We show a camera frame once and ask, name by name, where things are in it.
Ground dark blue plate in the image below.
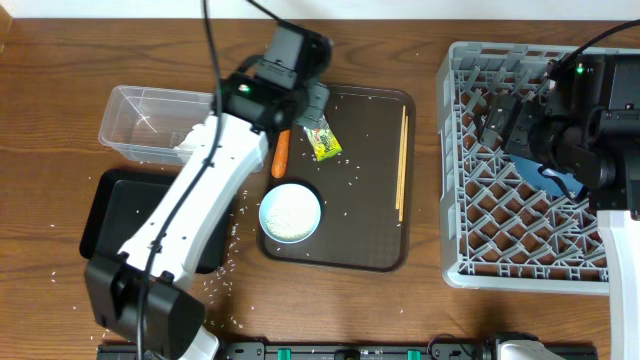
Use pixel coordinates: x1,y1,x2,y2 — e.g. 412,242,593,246
509,155,584,197

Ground light blue rice bowl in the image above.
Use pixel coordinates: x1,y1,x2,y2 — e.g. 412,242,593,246
259,183,322,244

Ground orange carrot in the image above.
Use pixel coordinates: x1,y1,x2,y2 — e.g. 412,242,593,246
271,130,291,179

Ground clear plastic bin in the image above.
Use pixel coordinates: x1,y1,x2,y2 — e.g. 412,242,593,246
97,84,266,174

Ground left wooden chopstick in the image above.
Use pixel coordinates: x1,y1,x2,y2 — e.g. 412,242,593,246
395,105,406,210

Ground right wooden chopstick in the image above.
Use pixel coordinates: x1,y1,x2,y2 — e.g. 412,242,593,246
399,116,408,223

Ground brown serving tray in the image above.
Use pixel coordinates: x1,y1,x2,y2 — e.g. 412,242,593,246
258,85,416,272

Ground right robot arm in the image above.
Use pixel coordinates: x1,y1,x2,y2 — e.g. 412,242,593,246
474,51,639,359

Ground black waste tray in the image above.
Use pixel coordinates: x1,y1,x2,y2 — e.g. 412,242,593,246
78,168,236,275

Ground wooden chopstick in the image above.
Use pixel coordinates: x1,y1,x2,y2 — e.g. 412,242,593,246
395,105,406,210
399,116,408,223

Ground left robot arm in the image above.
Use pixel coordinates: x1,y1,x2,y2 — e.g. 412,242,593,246
84,20,333,359

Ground green yellow snack wrapper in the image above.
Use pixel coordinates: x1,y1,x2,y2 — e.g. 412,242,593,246
304,116,342,162

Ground grey dishwasher rack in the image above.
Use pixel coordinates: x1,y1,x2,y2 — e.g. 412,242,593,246
437,42,639,295

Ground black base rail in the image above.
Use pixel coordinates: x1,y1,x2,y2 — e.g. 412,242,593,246
96,342,599,360

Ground white napkin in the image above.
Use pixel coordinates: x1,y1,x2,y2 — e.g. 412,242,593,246
173,123,211,152

